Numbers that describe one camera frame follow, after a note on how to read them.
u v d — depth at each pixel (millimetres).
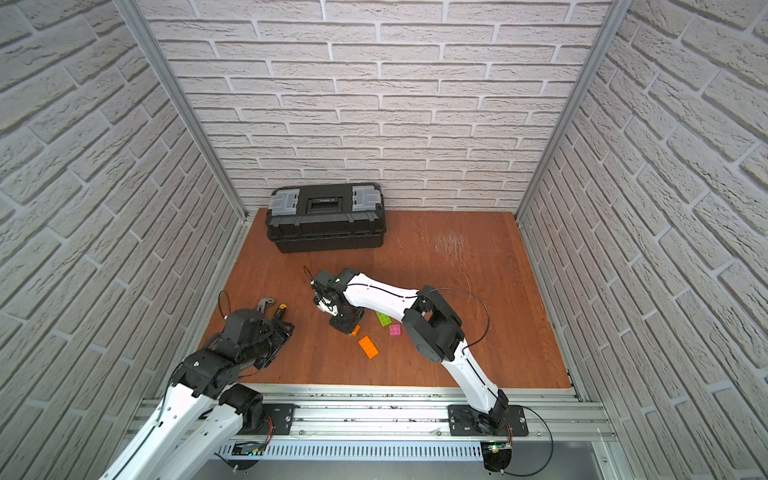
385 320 915
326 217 974
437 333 541
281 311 914
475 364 605
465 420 732
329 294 655
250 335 592
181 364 526
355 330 838
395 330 874
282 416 738
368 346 854
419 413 1057
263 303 941
